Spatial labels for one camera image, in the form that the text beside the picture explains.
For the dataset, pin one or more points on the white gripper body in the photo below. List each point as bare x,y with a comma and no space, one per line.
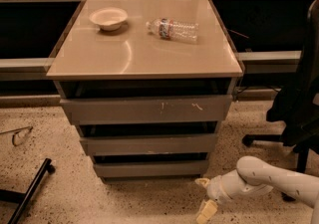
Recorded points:
215,190

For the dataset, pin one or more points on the grey drawer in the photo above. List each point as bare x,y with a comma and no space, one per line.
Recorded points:
158,144
146,110
151,169

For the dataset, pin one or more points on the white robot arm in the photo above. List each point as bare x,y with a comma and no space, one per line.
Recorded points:
253,176

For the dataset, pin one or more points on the grey drawer cabinet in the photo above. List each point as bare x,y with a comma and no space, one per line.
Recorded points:
133,63

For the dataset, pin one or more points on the black office chair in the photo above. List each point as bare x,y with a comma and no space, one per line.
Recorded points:
295,103

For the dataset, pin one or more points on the clear plastic water bottle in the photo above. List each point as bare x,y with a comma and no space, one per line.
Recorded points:
169,29

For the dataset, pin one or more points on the black chair base leg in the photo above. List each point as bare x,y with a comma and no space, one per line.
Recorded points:
21,199

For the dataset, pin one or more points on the white paper bowl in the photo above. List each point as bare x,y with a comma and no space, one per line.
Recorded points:
109,19

